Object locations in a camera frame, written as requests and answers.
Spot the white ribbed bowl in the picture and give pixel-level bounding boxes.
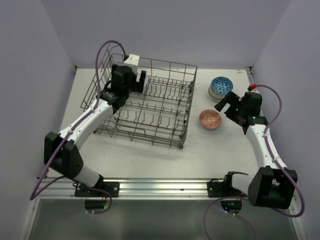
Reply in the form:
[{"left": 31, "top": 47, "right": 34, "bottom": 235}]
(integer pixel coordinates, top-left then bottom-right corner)
[{"left": 208, "top": 86, "right": 225, "bottom": 102}]

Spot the red diamond pattern bowl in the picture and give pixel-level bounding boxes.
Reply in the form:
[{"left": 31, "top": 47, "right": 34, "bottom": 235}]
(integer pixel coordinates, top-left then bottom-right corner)
[{"left": 210, "top": 76, "right": 234, "bottom": 96}]

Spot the blue zigzag pattern bowl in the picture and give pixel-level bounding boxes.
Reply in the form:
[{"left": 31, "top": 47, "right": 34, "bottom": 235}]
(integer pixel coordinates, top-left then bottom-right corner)
[{"left": 199, "top": 109, "right": 222, "bottom": 130}]

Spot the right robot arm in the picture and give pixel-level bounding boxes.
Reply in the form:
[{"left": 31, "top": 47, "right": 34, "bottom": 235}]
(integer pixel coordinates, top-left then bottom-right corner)
[{"left": 215, "top": 91, "right": 298, "bottom": 210}]

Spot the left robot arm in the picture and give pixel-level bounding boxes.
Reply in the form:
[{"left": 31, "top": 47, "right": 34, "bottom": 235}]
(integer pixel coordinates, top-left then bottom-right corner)
[{"left": 44, "top": 64, "right": 147, "bottom": 197}]

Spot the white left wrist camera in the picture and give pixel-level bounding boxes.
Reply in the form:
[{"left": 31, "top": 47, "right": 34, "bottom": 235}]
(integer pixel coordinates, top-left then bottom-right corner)
[{"left": 123, "top": 54, "right": 140, "bottom": 74}]

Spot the grey wire dish rack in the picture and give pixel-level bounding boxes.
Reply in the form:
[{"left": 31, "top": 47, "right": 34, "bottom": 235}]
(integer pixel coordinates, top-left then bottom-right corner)
[{"left": 95, "top": 57, "right": 198, "bottom": 149}]

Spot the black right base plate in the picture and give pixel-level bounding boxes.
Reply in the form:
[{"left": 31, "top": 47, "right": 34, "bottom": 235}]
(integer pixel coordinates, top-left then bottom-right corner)
[{"left": 206, "top": 181, "right": 248, "bottom": 198}]

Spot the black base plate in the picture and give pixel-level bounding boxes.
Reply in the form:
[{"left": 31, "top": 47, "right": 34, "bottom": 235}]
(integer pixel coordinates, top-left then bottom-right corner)
[
  {"left": 206, "top": 181, "right": 248, "bottom": 198},
  {"left": 72, "top": 181, "right": 120, "bottom": 198}
]

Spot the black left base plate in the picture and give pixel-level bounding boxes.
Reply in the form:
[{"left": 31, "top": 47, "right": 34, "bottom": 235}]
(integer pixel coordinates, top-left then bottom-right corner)
[{"left": 72, "top": 181, "right": 120, "bottom": 198}]

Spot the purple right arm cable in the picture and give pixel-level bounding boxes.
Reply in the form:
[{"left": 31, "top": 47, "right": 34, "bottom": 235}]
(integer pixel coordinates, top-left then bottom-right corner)
[{"left": 203, "top": 84, "right": 306, "bottom": 240}]

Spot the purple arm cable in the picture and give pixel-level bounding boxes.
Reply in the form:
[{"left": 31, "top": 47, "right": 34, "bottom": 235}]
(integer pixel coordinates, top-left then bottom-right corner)
[
  {"left": 203, "top": 84, "right": 306, "bottom": 240},
  {"left": 29, "top": 40, "right": 129, "bottom": 201}
]

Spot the aluminium mounting rail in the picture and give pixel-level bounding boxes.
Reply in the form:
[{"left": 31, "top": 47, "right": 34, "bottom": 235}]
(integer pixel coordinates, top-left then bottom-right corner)
[{"left": 37, "top": 178, "right": 246, "bottom": 200}]

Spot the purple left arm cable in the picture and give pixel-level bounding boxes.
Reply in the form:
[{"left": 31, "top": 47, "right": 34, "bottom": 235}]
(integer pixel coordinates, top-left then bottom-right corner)
[{"left": 29, "top": 40, "right": 129, "bottom": 201}]

